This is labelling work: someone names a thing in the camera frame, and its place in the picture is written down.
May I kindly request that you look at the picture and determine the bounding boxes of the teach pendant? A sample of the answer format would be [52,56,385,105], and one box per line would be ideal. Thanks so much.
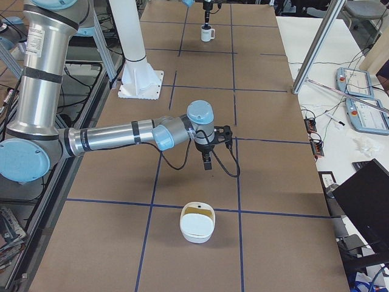
[345,97,388,135]
[336,68,374,99]

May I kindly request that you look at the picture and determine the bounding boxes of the black laptop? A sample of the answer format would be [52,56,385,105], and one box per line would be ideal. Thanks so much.
[332,159,388,252]

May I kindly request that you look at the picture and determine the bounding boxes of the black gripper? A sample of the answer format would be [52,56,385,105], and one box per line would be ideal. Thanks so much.
[202,0,212,28]
[194,133,219,170]

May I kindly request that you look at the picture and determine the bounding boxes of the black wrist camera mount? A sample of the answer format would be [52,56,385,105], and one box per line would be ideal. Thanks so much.
[212,125,233,150]

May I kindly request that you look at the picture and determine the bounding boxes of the grey aluminium post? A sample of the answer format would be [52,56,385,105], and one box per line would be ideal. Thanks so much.
[292,0,346,94]

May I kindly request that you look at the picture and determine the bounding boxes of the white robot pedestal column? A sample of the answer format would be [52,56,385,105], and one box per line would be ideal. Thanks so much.
[109,0,146,62]

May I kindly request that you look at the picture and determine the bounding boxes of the teach pendant upper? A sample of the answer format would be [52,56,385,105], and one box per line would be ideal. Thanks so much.
[336,68,374,99]

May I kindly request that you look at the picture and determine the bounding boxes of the black power strip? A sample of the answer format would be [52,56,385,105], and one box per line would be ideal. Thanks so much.
[310,139,325,159]
[304,117,317,133]

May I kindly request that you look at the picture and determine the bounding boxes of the brown paper table cover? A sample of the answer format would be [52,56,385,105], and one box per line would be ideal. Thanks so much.
[30,1,348,291]

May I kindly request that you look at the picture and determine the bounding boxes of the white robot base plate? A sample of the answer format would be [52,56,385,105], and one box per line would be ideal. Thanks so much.
[118,59,164,100]

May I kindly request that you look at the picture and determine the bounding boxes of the black power strip right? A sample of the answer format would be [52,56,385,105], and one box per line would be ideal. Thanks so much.
[310,139,325,159]

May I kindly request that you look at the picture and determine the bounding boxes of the crumpled white tissue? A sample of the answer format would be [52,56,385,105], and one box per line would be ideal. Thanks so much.
[353,137,384,158]

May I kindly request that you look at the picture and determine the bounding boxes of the stack of books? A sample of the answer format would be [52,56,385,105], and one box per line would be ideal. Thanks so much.
[1,206,27,272]

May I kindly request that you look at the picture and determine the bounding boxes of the black power strip left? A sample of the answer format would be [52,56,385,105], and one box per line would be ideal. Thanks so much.
[304,117,317,133]

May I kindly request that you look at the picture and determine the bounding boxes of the white ribbed HOME mug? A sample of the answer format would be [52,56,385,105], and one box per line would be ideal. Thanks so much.
[201,25,215,43]

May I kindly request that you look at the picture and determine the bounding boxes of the teach pendant lower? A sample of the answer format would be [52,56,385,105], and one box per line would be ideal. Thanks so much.
[345,97,388,135]

